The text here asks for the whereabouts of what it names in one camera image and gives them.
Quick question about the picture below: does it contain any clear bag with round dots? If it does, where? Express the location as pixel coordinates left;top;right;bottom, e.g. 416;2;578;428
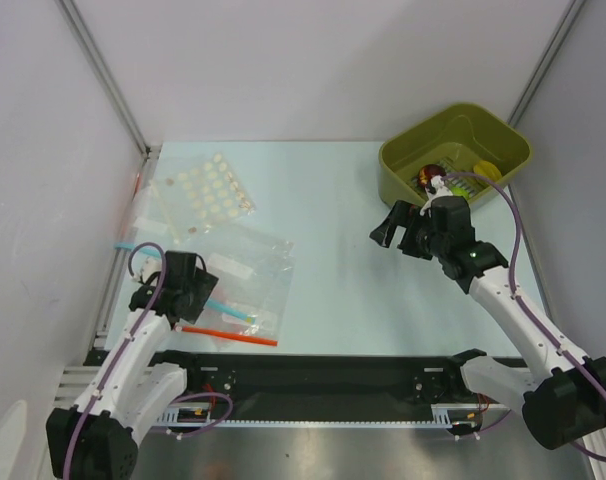
129;152;255;245

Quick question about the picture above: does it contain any white slotted cable duct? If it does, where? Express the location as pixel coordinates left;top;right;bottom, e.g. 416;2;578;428
152;402;512;431

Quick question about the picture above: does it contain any red apple toy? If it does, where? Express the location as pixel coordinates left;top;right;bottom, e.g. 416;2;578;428
416;164;447;190

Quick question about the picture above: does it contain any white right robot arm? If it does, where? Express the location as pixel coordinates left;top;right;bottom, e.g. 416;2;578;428
369;196;606;450

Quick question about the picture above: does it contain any clear bag blue zipper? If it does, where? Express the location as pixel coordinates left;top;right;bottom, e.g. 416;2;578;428
113;225;295;335

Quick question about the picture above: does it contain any green lime toy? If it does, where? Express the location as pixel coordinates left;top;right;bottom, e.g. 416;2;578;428
449;180;477;199

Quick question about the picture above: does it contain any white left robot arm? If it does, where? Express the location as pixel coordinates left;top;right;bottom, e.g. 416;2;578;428
46;251;218;479

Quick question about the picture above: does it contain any aluminium frame rail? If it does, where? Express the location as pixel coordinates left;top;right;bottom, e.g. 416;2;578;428
53;366;99;409

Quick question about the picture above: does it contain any clear bag red zipper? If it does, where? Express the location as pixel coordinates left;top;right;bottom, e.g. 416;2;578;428
176;281;289;347

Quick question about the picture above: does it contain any olive green plastic bin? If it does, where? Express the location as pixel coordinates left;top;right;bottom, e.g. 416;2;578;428
378;103;532;206

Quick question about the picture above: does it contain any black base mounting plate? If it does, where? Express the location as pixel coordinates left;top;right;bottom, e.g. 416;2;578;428
82;349;529;421

